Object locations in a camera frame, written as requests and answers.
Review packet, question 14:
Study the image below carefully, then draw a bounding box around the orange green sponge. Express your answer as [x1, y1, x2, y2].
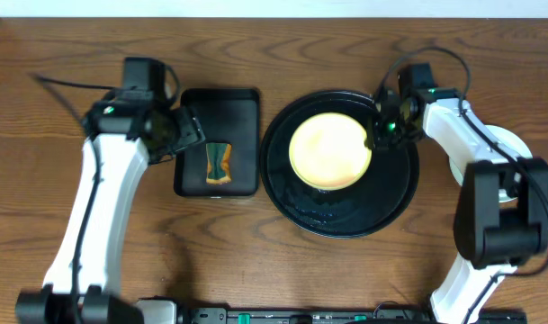
[205, 142, 232, 185]

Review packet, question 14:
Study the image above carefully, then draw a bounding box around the yellow plate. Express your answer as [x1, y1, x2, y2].
[288, 112, 373, 191]

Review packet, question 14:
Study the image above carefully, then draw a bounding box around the light green plate top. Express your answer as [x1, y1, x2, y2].
[448, 125, 533, 185]

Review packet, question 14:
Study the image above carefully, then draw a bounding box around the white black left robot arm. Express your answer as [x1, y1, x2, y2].
[15, 101, 205, 323]

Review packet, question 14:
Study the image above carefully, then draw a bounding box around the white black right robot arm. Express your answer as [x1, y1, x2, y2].
[368, 86, 548, 323]

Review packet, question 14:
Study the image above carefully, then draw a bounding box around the rectangular black tray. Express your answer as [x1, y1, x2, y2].
[174, 88, 260, 197]

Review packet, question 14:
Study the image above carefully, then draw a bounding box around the round black tray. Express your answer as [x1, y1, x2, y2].
[259, 90, 419, 239]

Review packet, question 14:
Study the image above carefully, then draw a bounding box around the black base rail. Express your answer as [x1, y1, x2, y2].
[133, 296, 529, 324]

